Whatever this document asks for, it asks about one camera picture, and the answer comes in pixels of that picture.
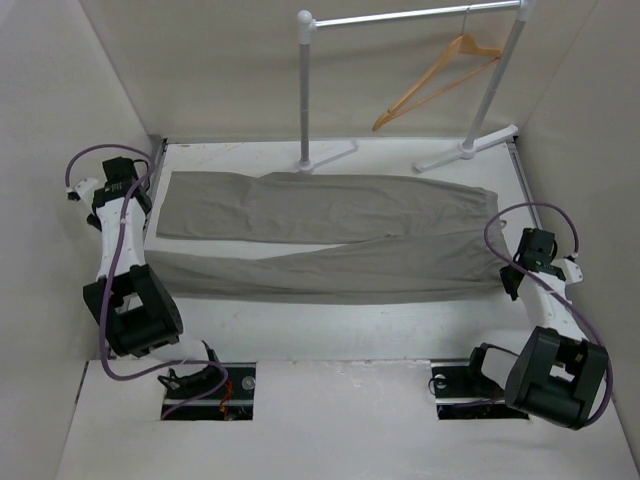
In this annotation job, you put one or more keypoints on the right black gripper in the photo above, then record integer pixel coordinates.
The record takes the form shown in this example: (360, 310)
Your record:
(508, 285)

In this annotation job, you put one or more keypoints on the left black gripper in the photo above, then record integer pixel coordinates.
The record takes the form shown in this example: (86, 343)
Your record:
(93, 219)

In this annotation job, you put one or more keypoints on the grey trousers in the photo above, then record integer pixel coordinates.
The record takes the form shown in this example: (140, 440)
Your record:
(368, 239)

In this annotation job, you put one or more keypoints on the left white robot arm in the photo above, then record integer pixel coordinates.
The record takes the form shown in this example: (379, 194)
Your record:
(194, 364)

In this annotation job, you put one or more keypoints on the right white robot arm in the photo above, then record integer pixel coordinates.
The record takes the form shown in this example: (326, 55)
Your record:
(563, 374)

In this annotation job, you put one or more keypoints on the wooden clothes hanger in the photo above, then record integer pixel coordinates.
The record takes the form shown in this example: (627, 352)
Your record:
(443, 63)

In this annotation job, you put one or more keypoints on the white clothes rack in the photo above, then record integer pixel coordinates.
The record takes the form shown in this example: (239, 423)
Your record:
(306, 25)

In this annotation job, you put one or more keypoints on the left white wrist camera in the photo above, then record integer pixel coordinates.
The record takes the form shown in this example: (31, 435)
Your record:
(83, 191)

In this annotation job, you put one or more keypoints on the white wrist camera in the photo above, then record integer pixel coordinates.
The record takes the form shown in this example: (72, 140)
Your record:
(83, 191)
(572, 271)

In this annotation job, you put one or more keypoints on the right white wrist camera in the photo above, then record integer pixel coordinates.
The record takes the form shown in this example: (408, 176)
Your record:
(572, 271)

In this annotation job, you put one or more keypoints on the right metal table rail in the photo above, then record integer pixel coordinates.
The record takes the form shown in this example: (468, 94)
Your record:
(530, 190)

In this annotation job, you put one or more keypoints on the metal table rail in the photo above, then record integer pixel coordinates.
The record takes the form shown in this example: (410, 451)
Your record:
(132, 308)
(530, 190)

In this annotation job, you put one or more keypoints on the left metal table rail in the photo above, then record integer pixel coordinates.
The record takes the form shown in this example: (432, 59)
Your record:
(132, 308)

